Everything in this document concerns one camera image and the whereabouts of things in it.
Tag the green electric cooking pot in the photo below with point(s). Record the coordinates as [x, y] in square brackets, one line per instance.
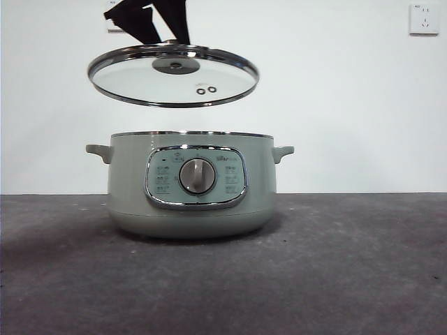
[129, 181]

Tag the white wall socket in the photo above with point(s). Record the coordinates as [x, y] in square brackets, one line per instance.
[112, 30]
[424, 20]

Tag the glass lid with green knob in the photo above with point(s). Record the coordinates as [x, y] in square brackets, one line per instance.
[132, 78]

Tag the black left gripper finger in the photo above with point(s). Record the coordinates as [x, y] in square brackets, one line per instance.
[136, 21]
[174, 17]

